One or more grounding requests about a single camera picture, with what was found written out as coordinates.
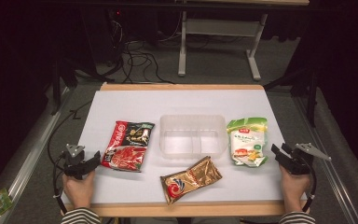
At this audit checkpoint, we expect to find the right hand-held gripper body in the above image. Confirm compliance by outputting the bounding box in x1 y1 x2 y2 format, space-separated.
279 142 332 176

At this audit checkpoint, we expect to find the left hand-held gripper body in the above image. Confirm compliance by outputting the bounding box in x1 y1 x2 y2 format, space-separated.
62 143 90 181

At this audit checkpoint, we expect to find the green and white food packet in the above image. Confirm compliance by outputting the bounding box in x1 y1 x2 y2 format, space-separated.
226 117 269 168

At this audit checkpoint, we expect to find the clear plastic container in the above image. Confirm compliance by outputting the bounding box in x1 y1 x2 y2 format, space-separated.
158 114 228 161

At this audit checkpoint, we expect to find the gold foil packet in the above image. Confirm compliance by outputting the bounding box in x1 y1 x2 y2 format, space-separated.
159 155 224 206

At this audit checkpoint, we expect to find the person's left hand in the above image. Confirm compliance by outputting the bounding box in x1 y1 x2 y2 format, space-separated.
62 170 97 210

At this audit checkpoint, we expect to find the person's right hand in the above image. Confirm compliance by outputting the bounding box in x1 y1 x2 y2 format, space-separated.
279 164 312 214

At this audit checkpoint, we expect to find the red and black food packet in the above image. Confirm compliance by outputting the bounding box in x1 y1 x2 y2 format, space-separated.
101 120 156 173

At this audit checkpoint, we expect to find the black metal stand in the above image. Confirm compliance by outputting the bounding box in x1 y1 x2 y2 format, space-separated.
50 55 79 117
262 68 320 129

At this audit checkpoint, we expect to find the white table mat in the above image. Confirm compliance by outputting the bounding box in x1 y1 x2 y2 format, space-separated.
61 90 308 205

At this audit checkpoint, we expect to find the wooden table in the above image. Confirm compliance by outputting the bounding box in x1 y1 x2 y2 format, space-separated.
60 82 310 218

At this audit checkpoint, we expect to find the right hand-held gripper cable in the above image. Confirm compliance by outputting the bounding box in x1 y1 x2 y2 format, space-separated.
301 161 318 215

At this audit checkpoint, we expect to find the hand-held gripper cable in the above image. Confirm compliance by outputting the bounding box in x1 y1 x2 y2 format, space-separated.
301 161 318 215
47 99 93 217

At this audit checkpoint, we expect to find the left hand-held gripper cable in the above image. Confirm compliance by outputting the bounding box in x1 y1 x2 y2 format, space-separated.
47 99 93 217

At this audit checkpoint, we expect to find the metal floor rail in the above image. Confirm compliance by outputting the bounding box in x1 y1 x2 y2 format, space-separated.
0 86 73 224
292 95 358 224

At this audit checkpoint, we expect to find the black floor cable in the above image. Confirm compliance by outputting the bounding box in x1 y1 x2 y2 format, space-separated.
105 36 175 85

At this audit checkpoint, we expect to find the white desk frame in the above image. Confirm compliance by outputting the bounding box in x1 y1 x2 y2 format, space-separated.
177 10 269 82

